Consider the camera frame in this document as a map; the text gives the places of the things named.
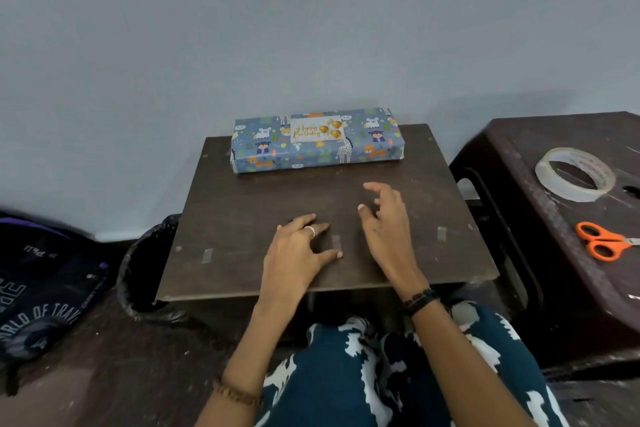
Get person's left hand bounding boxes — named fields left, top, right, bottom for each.
left=255, top=213, right=345, bottom=314

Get person's right hand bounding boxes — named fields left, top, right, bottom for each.
left=357, top=181, right=430, bottom=300

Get blue animal-print wrapping paper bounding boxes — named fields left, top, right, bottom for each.
left=229, top=107, right=406, bottom=175

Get white card with gold stickers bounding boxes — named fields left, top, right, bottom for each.
left=289, top=115, right=347, bottom=145

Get clear tape roll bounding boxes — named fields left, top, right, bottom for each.
left=534, top=147, right=617, bottom=203

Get orange handled scissors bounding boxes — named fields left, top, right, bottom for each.
left=575, top=221, right=640, bottom=262

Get person's left forearm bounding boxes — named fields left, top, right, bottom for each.
left=195, top=302, right=300, bottom=427

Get person's right forearm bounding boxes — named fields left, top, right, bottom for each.
left=407, top=294, right=539, bottom=427

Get small brown wooden table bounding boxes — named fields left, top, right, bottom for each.
left=155, top=123, right=501, bottom=304

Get teal white patterned trousers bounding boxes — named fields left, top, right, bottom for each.
left=252, top=301, right=571, bottom=427

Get brown plastic stool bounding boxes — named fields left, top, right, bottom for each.
left=449, top=111, right=640, bottom=378

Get black trash bin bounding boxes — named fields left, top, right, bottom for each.
left=115, top=213, right=189, bottom=325

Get black purple backpack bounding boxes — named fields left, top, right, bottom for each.
left=0, top=213, right=111, bottom=395

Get black cord bracelet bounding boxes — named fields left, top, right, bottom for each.
left=399, top=287, right=442, bottom=318

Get brown beaded bracelet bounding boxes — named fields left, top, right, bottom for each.
left=212, top=377, right=263, bottom=408

